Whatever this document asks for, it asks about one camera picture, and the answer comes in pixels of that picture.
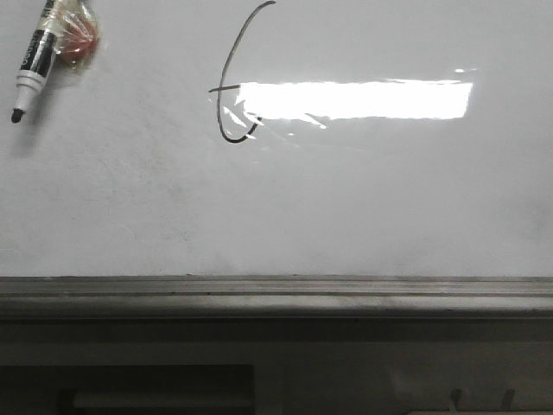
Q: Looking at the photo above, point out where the white black whiteboard marker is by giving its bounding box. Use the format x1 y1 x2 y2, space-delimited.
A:
11 0 61 124

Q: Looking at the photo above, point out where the white whiteboard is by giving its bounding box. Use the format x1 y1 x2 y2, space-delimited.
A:
1 1 552 277

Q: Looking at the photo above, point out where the red magnet taped to marker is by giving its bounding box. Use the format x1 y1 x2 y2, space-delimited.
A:
54 1 100 70

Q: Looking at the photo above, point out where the grey aluminium whiteboard tray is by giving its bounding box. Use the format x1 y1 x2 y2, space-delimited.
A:
1 275 552 320

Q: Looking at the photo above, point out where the grey cabinet below whiteboard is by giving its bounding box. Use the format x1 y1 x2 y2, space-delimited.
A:
1 319 552 414

